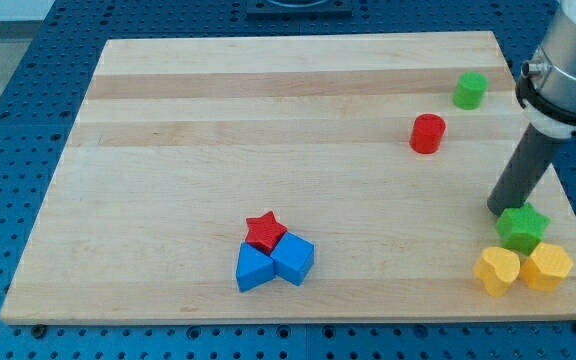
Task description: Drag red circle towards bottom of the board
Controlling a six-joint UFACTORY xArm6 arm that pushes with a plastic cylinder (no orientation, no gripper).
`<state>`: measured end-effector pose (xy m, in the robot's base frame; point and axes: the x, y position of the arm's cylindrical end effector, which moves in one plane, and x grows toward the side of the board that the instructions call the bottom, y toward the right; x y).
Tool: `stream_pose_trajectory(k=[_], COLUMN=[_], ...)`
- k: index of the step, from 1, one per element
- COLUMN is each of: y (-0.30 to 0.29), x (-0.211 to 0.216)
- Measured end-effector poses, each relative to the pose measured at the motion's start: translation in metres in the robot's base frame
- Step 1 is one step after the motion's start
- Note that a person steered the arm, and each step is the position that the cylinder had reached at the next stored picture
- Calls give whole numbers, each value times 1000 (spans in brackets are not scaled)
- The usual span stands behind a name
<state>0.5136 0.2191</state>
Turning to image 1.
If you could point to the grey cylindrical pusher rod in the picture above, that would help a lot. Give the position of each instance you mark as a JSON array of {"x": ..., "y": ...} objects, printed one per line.
[{"x": 528, "y": 163}]

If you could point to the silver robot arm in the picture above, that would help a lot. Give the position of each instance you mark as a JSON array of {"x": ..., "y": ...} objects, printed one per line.
[{"x": 546, "y": 91}]

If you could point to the wooden board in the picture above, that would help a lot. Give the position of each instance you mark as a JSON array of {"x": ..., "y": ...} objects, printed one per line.
[{"x": 179, "y": 141}]

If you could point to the green star block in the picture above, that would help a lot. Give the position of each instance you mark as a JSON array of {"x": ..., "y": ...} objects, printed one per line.
[{"x": 521, "y": 229}]

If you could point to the green cylinder block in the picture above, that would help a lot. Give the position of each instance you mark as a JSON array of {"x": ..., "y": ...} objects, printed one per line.
[{"x": 470, "y": 90}]

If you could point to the red cylinder block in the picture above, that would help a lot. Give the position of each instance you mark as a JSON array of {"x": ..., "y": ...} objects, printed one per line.
[{"x": 427, "y": 133}]

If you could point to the yellow hexagon block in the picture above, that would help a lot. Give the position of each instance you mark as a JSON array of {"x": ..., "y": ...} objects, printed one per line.
[{"x": 546, "y": 267}]

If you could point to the yellow heart block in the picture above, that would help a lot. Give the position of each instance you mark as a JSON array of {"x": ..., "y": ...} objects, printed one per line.
[{"x": 497, "y": 268}]

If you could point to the blue cube block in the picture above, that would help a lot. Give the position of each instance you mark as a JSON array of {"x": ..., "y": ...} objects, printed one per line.
[{"x": 293, "y": 258}]

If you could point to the red star block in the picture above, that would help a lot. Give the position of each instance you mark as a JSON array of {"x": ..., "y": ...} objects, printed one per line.
[{"x": 264, "y": 232}]

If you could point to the blue triangle block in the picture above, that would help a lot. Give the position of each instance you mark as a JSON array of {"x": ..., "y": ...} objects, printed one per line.
[{"x": 254, "y": 268}]

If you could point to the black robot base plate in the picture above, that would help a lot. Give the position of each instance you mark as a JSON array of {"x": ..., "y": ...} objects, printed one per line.
[{"x": 256, "y": 8}]

